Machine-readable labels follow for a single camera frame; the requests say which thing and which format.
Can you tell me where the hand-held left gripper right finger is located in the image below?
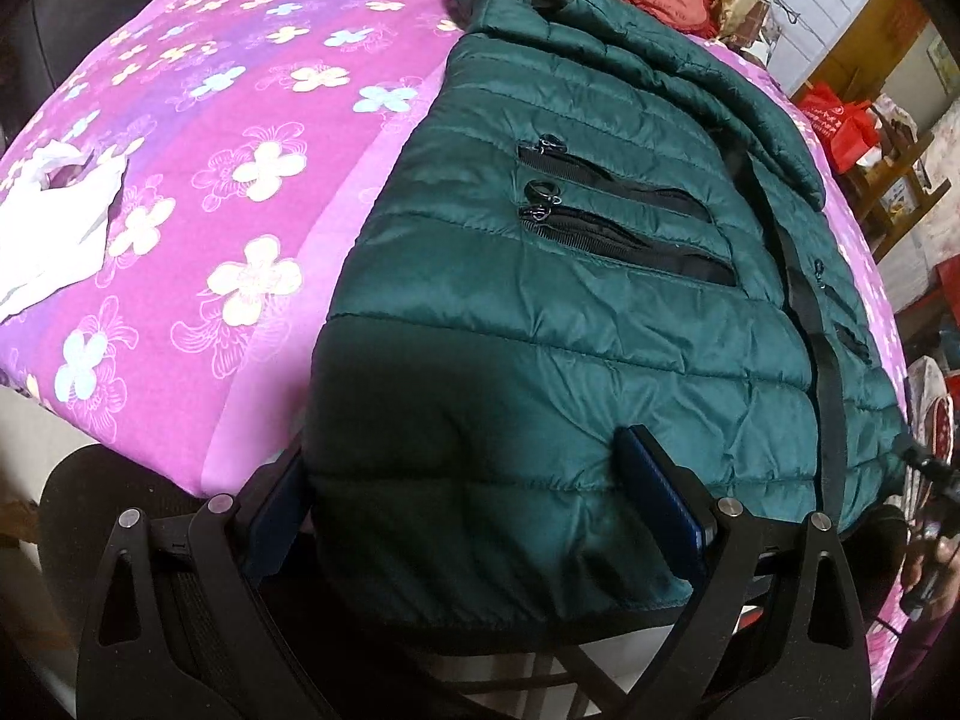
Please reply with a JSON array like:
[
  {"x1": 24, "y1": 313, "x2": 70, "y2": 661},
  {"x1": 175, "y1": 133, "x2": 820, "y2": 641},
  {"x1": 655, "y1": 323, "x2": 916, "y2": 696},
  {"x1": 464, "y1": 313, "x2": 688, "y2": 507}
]
[{"x1": 616, "y1": 424, "x2": 876, "y2": 720}]

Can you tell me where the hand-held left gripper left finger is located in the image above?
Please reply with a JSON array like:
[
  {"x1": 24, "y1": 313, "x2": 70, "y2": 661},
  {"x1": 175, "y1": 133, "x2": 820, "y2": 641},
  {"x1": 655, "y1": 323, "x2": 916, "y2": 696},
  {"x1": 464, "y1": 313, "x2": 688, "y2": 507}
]
[{"x1": 75, "y1": 456, "x2": 331, "y2": 720}]

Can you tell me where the wooden chair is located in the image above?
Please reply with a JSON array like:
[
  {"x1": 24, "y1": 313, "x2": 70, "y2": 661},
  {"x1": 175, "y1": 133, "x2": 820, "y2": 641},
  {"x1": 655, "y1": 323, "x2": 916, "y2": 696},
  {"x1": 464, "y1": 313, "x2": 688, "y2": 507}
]
[{"x1": 847, "y1": 109, "x2": 947, "y2": 260}]

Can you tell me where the person's right hand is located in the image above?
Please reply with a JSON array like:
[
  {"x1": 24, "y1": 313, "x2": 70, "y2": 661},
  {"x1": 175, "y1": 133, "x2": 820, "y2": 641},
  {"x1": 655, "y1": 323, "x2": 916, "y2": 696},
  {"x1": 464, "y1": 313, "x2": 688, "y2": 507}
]
[{"x1": 902, "y1": 538, "x2": 938, "y2": 595}]

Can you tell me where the pink floral bed sheet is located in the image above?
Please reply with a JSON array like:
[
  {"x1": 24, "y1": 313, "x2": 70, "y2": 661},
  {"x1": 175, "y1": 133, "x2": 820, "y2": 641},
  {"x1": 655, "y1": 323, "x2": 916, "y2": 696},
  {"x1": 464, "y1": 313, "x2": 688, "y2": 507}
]
[{"x1": 0, "y1": 0, "x2": 953, "y2": 720}]

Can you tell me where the red shopping bag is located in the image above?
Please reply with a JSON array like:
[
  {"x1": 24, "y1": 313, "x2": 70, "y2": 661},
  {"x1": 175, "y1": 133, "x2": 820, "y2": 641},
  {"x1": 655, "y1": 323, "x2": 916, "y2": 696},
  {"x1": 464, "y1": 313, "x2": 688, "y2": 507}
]
[{"x1": 796, "y1": 81, "x2": 880, "y2": 172}]

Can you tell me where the dark green puffer jacket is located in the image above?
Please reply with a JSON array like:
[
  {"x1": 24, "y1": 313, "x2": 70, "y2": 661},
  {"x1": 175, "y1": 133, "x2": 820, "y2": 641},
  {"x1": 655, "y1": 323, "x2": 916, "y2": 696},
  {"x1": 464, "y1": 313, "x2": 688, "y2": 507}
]
[{"x1": 304, "y1": 0, "x2": 914, "y2": 642}]

